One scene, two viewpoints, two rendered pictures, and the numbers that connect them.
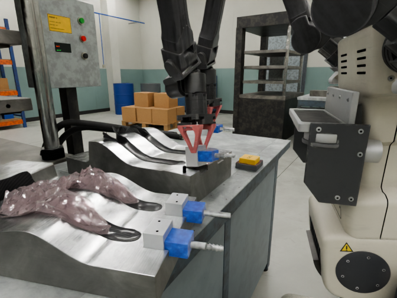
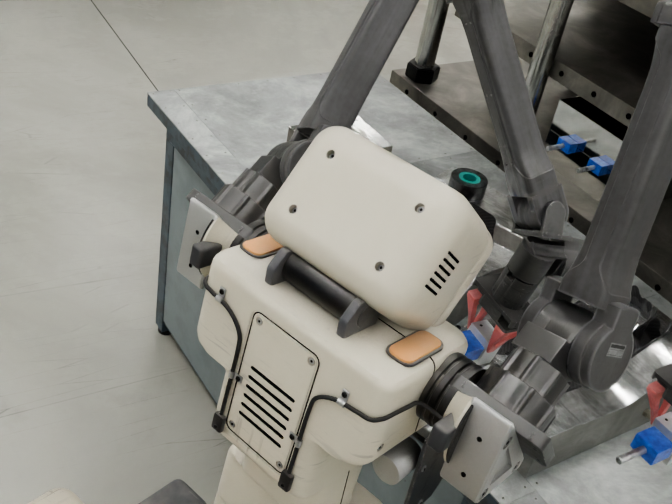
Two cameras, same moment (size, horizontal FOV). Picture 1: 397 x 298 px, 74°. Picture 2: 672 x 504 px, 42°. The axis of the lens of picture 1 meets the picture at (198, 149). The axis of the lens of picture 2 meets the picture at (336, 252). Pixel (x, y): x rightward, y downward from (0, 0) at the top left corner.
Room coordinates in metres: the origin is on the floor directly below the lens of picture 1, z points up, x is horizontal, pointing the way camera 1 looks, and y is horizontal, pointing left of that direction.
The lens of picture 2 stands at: (0.84, -1.13, 1.83)
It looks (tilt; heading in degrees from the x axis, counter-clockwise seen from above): 35 degrees down; 111
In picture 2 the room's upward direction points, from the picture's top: 12 degrees clockwise
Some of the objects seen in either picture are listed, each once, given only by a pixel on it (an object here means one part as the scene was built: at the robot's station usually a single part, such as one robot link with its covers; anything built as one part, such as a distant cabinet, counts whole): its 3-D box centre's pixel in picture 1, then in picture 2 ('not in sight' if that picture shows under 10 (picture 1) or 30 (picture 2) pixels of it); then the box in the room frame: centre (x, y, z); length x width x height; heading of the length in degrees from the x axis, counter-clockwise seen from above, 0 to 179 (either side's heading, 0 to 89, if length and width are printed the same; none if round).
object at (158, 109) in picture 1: (153, 109); not in sight; (5.92, 1.00, 0.37); 1.20 x 0.82 x 0.74; 64
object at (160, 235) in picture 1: (185, 243); not in sight; (0.39, 0.02, 0.85); 0.13 x 0.05 x 0.05; 77
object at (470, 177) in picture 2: not in sight; (467, 184); (0.48, 0.47, 0.93); 0.08 x 0.08 x 0.04
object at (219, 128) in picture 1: (218, 128); (648, 447); (0.97, -0.07, 0.94); 0.13 x 0.05 x 0.05; 59
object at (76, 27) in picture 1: (75, 149); not in sight; (1.38, 0.67, 0.73); 0.30 x 0.22 x 1.47; 150
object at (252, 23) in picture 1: (273, 80); not in sight; (5.28, -1.46, 1.03); 1.54 x 0.94 x 2.06; 146
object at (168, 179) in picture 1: (147, 155); (589, 354); (0.85, 0.17, 0.87); 0.50 x 0.26 x 0.14; 60
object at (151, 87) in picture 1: (151, 99); not in sight; (7.86, 1.39, 0.44); 0.59 x 0.59 x 0.88
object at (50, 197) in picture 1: (67, 191); not in sight; (0.50, 0.27, 0.90); 0.26 x 0.18 x 0.08; 77
